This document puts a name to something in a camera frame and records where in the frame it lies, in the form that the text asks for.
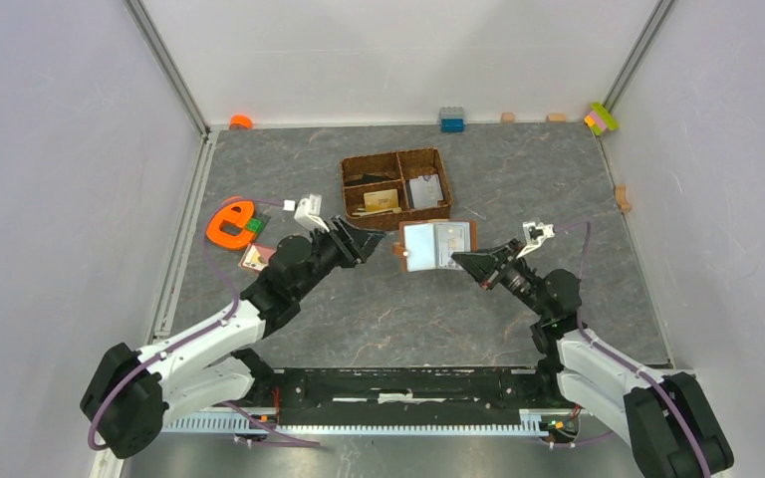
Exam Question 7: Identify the brown wicker divided basket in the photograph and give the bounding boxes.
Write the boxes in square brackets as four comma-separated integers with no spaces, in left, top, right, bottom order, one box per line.
[340,147,453,231]

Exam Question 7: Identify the white cards in basket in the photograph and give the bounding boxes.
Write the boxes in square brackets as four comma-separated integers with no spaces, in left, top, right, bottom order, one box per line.
[407,174,444,209]

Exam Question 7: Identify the purple cable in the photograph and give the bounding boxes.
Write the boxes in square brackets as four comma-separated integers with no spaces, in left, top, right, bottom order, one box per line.
[547,220,714,478]
[87,196,323,452]

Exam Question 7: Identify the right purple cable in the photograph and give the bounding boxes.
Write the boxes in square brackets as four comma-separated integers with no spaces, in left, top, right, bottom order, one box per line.
[547,220,714,478]

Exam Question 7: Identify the brown leather card holder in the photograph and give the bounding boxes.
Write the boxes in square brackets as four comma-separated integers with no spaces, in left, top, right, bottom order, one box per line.
[391,219,478,272]

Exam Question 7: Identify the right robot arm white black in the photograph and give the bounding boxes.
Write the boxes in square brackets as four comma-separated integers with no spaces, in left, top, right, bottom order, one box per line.
[451,240,735,477]

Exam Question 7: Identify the orange plastic letter toy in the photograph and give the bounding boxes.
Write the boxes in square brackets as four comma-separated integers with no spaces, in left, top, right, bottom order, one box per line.
[205,196,255,251]

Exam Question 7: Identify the green toy block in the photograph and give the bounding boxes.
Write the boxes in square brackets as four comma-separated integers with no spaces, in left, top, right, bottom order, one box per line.
[244,214,271,237]

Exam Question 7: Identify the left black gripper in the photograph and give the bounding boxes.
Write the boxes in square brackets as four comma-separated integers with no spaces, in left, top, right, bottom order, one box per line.
[293,214,386,299]

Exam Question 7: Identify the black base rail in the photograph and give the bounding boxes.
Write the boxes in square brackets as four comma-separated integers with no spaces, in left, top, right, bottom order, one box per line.
[238,366,573,426]

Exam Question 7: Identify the green pink yellow brick stack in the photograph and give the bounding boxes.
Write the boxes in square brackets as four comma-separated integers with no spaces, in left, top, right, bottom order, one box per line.
[583,103,620,137]

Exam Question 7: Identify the blue grey toy brick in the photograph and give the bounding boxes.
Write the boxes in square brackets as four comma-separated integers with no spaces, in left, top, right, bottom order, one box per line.
[438,107,466,133]

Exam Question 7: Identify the pink card on table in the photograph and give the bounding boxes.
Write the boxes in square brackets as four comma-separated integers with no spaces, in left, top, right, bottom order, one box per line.
[238,243,276,273]

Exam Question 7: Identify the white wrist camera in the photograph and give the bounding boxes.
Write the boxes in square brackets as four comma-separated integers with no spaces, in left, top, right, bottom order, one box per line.
[283,193,330,232]
[517,222,555,258]

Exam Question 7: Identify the gold card in basket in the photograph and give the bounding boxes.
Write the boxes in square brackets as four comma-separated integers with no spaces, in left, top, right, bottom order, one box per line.
[364,188,399,212]

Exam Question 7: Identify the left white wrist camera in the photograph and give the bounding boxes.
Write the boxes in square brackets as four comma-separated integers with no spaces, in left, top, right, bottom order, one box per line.
[283,193,330,232]

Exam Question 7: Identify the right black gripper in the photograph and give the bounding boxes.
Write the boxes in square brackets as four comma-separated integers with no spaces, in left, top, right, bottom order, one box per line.
[452,238,549,319]

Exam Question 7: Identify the black card in basket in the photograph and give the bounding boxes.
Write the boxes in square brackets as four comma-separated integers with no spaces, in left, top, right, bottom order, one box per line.
[344,174,391,187]

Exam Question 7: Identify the wooden arch block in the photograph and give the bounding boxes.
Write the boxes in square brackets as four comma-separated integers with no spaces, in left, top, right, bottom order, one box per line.
[614,184,633,214]

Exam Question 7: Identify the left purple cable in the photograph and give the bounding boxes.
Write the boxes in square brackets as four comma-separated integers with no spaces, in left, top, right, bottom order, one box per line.
[87,196,323,452]

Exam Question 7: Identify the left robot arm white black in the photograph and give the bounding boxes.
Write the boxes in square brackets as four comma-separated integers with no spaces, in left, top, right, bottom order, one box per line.
[80,216,386,459]

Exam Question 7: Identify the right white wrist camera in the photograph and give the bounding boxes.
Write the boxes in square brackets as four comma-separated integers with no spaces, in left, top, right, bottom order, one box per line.
[517,222,555,258]

